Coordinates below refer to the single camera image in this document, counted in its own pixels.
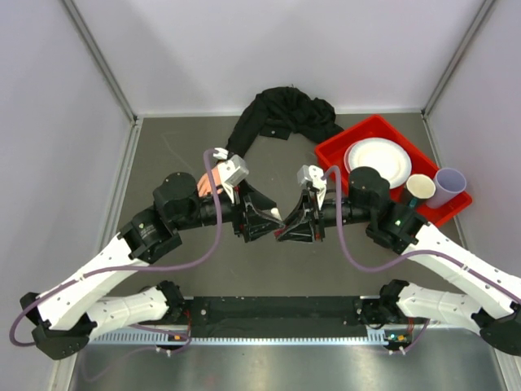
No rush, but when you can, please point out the red plastic tray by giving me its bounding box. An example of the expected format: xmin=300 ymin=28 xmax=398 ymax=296
xmin=313 ymin=114 xmax=474 ymax=228

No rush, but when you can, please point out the black shirt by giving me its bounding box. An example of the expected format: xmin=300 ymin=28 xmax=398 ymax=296
xmin=225 ymin=86 xmax=343 ymax=157

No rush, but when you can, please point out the pink plate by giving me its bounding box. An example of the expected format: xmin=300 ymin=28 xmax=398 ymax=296
xmin=343 ymin=143 xmax=355 ymax=174

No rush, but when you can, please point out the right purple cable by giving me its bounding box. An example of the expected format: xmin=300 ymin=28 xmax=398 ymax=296
xmin=321 ymin=165 xmax=521 ymax=305

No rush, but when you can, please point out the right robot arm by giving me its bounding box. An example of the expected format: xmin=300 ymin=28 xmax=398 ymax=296
xmin=274 ymin=165 xmax=520 ymax=356

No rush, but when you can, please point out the left aluminium frame post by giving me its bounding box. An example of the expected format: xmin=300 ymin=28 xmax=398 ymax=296
xmin=59 ymin=0 xmax=142 ymax=250

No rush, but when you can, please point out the lavender plastic cup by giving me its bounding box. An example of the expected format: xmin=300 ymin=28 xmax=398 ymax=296
xmin=426 ymin=167 xmax=467 ymax=209

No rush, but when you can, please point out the dark green mug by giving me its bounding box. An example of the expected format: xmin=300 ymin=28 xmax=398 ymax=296
xmin=400 ymin=174 xmax=436 ymax=209

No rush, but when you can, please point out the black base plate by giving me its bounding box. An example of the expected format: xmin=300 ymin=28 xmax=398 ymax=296
xmin=186 ymin=297 xmax=387 ymax=339

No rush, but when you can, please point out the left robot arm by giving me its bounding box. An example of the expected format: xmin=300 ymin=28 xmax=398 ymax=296
xmin=20 ymin=172 xmax=282 ymax=360

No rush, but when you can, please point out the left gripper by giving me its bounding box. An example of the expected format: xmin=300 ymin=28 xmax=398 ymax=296
xmin=173 ymin=180 xmax=285 ymax=242

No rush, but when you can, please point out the aluminium frame post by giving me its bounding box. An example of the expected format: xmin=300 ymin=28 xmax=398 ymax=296
xmin=421 ymin=0 xmax=498 ymax=120
xmin=59 ymin=0 xmax=142 ymax=250

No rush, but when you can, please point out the white paper plate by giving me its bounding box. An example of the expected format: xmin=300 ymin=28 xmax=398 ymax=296
xmin=349 ymin=137 xmax=412 ymax=189

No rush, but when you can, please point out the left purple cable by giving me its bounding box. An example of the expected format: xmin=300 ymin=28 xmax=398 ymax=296
xmin=8 ymin=148 xmax=223 ymax=348

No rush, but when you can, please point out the right aluminium frame post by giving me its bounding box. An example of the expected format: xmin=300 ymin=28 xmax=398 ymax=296
xmin=421 ymin=0 xmax=498 ymax=120

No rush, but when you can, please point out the mannequin hand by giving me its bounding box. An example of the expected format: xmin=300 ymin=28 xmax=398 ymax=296
xmin=197 ymin=161 xmax=223 ymax=197

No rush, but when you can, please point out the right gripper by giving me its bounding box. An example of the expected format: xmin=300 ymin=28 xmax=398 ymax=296
xmin=277 ymin=189 xmax=373 ymax=243

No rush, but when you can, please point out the purple cable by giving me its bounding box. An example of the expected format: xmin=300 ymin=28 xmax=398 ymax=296
xmin=321 ymin=165 xmax=521 ymax=305
xmin=8 ymin=148 xmax=223 ymax=348

